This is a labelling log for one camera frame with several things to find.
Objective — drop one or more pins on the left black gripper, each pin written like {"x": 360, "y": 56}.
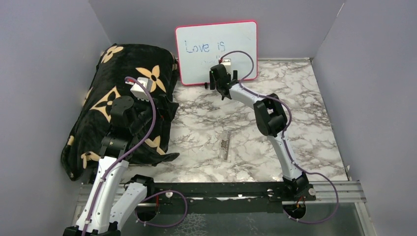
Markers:
{"x": 168, "y": 112}

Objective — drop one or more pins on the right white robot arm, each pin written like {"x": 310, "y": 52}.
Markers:
{"x": 272, "y": 122}

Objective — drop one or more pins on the clear plastic ruler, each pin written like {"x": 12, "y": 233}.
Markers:
{"x": 224, "y": 144}

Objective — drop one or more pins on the black floral plush pillowcase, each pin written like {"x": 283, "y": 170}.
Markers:
{"x": 115, "y": 64}

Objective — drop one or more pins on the pink framed whiteboard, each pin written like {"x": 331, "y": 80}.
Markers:
{"x": 200, "y": 47}

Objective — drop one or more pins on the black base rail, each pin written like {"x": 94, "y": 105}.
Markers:
{"x": 222, "y": 197}

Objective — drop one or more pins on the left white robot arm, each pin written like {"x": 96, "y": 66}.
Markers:
{"x": 102, "y": 214}

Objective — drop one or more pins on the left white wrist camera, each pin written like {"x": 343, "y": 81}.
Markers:
{"x": 141, "y": 88}

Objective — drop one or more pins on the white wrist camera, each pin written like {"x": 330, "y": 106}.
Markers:
{"x": 141, "y": 88}
{"x": 227, "y": 63}

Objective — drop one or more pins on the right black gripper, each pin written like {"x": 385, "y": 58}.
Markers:
{"x": 213, "y": 83}

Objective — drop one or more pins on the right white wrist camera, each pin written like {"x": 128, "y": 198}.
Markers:
{"x": 227, "y": 63}

